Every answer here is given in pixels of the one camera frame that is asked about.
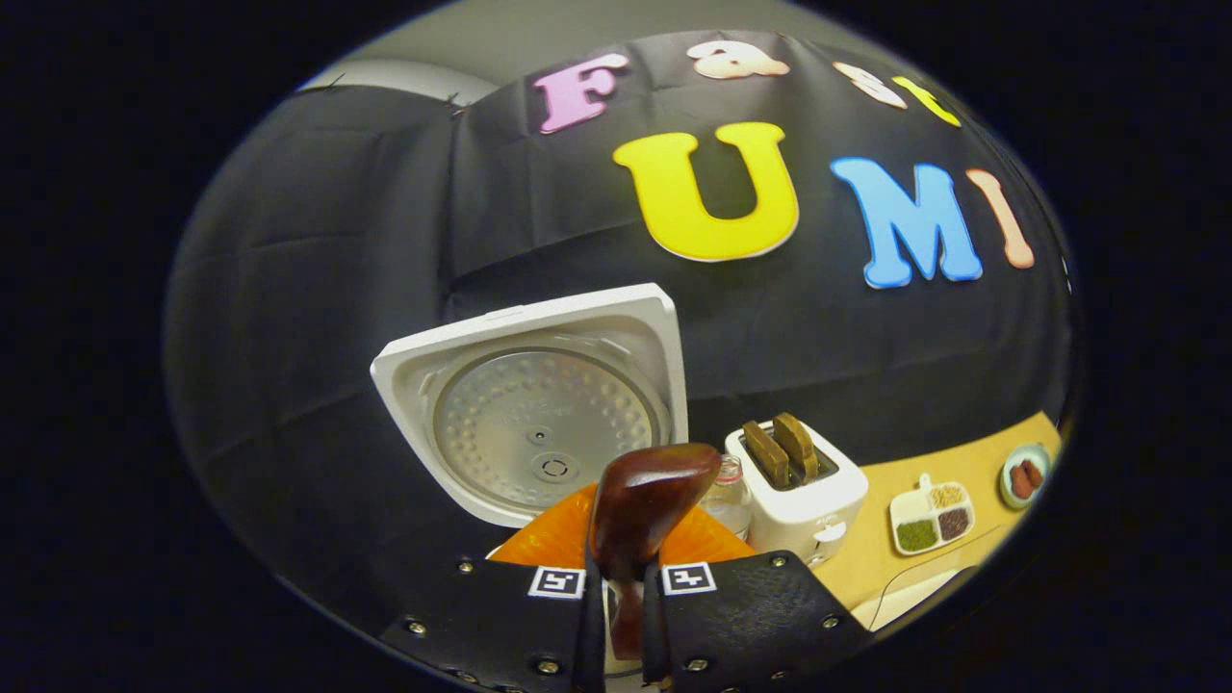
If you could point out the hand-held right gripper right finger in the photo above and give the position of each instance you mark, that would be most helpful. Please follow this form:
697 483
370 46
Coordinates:
751 626

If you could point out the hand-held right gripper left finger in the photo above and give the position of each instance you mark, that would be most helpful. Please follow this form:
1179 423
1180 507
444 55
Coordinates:
500 626

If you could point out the clear box of rice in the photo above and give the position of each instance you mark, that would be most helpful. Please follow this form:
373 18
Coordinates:
914 597

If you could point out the dark brown wooden spoon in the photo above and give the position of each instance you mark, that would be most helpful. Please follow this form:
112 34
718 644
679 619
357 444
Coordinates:
640 500

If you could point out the white rice cooker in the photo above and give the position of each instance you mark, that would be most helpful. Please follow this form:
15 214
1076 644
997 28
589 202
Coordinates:
539 423

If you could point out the white toaster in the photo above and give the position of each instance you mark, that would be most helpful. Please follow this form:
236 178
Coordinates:
804 515

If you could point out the clear bottle with red label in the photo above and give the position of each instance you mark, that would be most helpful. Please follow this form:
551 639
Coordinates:
727 505

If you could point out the brown toast slice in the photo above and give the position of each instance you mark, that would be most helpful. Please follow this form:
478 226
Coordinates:
765 454
797 445

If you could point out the white divided dish of beans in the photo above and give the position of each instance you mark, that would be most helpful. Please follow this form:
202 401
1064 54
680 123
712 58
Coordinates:
929 515

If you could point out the pale green plate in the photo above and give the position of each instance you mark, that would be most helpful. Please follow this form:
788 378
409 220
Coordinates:
1008 491

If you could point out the red meat slice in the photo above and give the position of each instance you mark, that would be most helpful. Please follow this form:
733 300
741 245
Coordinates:
1035 473
1019 481

